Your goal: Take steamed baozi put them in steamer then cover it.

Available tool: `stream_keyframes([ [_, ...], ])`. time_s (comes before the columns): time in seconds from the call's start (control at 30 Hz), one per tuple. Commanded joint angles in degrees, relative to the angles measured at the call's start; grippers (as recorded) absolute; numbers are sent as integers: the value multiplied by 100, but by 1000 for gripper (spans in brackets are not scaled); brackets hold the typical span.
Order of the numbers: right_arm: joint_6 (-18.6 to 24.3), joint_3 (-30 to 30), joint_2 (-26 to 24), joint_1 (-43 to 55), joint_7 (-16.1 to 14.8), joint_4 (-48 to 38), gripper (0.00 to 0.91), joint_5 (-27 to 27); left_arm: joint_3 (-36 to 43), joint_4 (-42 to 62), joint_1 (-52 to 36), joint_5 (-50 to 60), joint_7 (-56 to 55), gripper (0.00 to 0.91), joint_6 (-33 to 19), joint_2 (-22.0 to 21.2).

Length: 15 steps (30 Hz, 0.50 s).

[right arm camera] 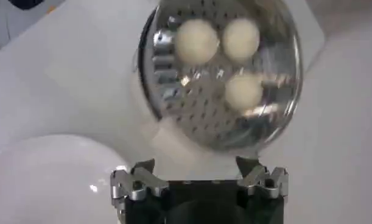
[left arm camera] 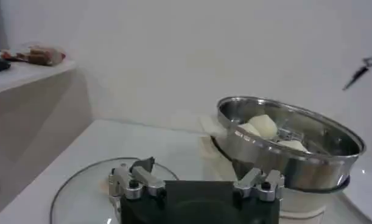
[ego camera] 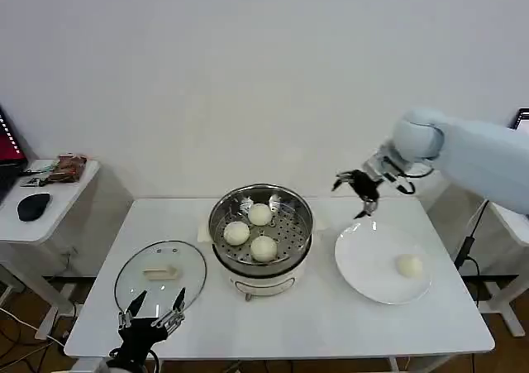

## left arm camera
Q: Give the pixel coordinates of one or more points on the white side desk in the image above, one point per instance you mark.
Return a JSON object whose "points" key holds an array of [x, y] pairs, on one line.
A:
{"points": [[30, 115]]}

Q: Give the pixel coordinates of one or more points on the brown snack packet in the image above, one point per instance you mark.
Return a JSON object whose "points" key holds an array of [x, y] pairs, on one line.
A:
{"points": [[41, 55]]}

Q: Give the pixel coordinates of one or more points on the white electric pot base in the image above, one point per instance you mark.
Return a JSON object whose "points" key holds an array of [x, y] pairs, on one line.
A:
{"points": [[301, 204]]}

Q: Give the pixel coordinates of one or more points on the round glass lid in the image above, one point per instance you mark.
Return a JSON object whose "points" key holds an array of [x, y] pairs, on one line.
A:
{"points": [[82, 194]]}

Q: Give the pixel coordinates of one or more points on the perforated steel steamer basket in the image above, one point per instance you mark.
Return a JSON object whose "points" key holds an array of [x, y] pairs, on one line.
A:
{"points": [[295, 167]]}

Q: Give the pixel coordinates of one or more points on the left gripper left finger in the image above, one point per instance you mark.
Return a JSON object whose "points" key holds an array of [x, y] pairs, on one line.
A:
{"points": [[143, 179]]}

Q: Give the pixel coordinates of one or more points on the white steamed bun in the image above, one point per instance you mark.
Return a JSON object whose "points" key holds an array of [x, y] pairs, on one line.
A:
{"points": [[293, 145], [265, 126], [249, 129]]}

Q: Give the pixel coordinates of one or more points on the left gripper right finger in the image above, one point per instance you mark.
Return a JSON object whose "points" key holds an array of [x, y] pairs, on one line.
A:
{"points": [[261, 185]]}

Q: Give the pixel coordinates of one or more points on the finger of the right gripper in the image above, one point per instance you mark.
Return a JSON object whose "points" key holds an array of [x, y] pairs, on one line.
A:
{"points": [[357, 74]]}

